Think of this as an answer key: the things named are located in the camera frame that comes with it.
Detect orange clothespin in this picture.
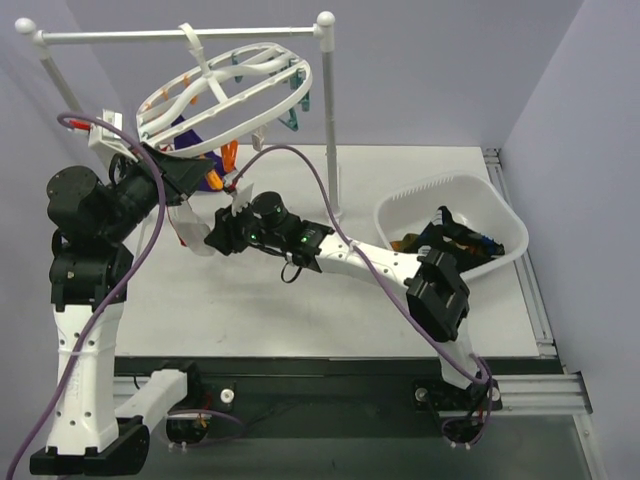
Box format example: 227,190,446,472
221,140,239,174

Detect black blue patterned sock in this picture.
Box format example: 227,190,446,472
438,206,505,258

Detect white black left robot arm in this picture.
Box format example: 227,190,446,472
29,147,212,476

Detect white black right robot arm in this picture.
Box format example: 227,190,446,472
204,191,480,408

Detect white round sock hanger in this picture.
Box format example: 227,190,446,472
136,23,313,158

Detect red santa sock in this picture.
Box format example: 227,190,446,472
167,205,190,247

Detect purple sock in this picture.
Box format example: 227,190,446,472
172,114,226,194

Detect white clothespin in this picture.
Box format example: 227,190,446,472
251,125,266,152

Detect white plastic basket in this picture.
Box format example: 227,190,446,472
373,171,529,282

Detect white drying rack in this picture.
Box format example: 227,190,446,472
14,11,342,216

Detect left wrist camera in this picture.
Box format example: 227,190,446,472
88,109,136,168

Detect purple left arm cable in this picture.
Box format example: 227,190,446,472
9,113,246,479

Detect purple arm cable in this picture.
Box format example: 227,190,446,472
227,144,494,401
9,113,246,479

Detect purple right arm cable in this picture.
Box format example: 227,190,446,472
227,144,494,401

